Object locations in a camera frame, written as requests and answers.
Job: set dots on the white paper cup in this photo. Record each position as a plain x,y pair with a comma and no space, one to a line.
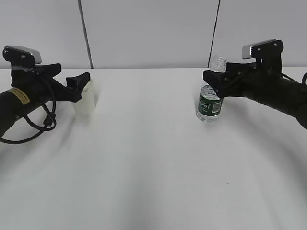
86,105

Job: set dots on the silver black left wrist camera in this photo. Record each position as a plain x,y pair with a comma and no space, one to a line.
21,58

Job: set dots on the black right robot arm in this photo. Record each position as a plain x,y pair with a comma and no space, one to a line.
265,86

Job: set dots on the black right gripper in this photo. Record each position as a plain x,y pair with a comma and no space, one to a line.
238,78

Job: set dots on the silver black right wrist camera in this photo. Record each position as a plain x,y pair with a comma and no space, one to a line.
266,53

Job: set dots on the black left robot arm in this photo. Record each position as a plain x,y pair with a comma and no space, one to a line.
17,103

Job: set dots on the clear water bottle green label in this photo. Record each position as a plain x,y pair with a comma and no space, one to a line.
210,104

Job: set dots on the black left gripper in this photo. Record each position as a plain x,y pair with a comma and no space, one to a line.
40,81

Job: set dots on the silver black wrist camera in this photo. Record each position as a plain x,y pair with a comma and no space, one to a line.
21,58
266,53

